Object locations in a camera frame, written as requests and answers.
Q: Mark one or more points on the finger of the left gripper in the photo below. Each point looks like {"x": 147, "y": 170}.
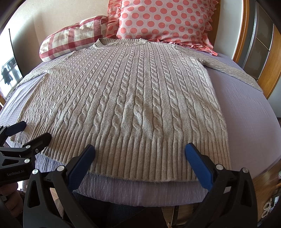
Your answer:
{"x": 10, "y": 130}
{"x": 38, "y": 144}

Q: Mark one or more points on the beige cable-knit sweater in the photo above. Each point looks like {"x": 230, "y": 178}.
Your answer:
{"x": 139, "y": 103}

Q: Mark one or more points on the person's left hand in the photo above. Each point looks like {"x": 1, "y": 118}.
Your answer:
{"x": 15, "y": 203}

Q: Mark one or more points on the pink polka dot pillow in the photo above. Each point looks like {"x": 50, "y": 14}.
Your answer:
{"x": 185, "y": 23}

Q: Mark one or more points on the red white checked pillow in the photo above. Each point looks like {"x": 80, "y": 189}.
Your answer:
{"x": 80, "y": 35}

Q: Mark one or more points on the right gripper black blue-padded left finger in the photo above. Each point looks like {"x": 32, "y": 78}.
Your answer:
{"x": 39, "y": 207}

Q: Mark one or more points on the wooden headboard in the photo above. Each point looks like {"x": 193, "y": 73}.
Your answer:
{"x": 230, "y": 24}

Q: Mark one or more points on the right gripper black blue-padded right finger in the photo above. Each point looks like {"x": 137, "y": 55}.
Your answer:
{"x": 231, "y": 199}

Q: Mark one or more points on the wooden glass-door cabinet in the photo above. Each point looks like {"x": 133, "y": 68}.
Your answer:
{"x": 260, "y": 44}

